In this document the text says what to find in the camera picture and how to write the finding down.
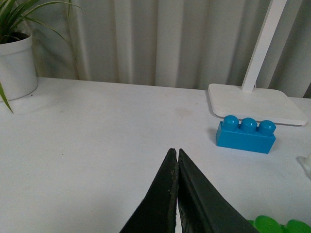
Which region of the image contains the grey pleated curtain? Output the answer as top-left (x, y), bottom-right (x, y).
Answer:
top-left (19, 0), bottom-right (311, 99)

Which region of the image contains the blue three-stud block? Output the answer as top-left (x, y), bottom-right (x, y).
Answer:
top-left (216, 115), bottom-right (276, 154)

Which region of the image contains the green leafy plant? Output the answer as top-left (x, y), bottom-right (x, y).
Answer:
top-left (0, 0), bottom-right (79, 111)

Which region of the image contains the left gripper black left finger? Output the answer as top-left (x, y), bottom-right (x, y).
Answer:
top-left (121, 149), bottom-right (179, 233)

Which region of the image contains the white plant pot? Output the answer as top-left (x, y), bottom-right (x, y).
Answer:
top-left (0, 33), bottom-right (38, 100)

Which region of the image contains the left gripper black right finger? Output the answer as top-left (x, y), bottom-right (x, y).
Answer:
top-left (178, 149), bottom-right (258, 233)

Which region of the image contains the white desk lamp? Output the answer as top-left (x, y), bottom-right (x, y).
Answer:
top-left (208, 0), bottom-right (308, 126)

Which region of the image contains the green stud block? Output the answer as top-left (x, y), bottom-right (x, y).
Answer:
top-left (248, 215), bottom-right (311, 233)

